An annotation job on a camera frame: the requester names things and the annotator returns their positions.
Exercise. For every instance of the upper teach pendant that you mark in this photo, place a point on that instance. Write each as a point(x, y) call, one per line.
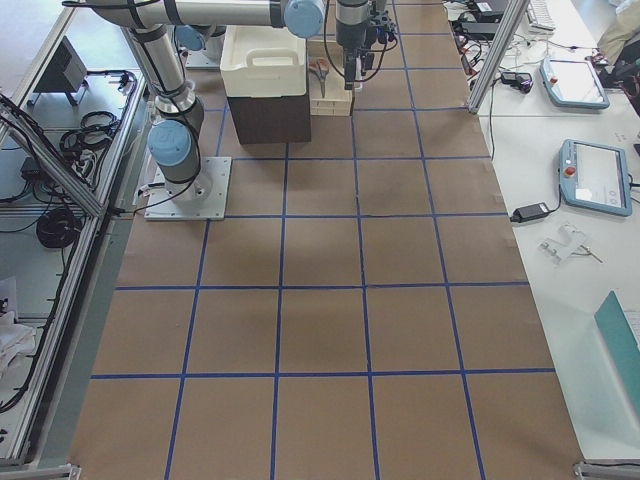
point(573, 84)

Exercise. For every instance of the dark brown drawer cabinet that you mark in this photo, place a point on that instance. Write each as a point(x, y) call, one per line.
point(271, 120)

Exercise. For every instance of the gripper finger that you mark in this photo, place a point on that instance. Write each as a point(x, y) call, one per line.
point(351, 68)

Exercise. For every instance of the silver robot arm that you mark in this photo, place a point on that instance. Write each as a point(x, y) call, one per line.
point(174, 142)
point(303, 19)

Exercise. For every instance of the grey orange scissors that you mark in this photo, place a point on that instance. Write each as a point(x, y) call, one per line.
point(320, 67)

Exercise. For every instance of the grey box on shelf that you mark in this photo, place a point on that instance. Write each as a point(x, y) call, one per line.
point(65, 73)

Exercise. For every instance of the white plastic tray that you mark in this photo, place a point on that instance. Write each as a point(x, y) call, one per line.
point(263, 62)

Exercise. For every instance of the lower teach pendant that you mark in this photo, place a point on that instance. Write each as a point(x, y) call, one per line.
point(595, 177)

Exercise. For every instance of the black power adapter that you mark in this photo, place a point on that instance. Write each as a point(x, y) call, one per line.
point(531, 212)

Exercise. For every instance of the wooden drawer with white handle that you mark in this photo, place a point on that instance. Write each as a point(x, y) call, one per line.
point(332, 99)

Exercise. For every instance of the clear plastic bracket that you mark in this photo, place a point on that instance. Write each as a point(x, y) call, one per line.
point(571, 242)

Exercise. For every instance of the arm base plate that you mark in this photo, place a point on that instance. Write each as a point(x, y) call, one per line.
point(203, 59)
point(205, 199)

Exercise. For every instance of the teach pendant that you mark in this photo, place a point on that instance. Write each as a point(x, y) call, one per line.
point(595, 177)
point(573, 84)

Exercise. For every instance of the teal folder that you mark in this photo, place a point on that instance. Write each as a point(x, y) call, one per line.
point(622, 344)

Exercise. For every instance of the aluminium frame post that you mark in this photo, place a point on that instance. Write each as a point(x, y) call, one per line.
point(505, 32)

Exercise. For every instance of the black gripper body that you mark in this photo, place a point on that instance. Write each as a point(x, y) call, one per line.
point(351, 36)

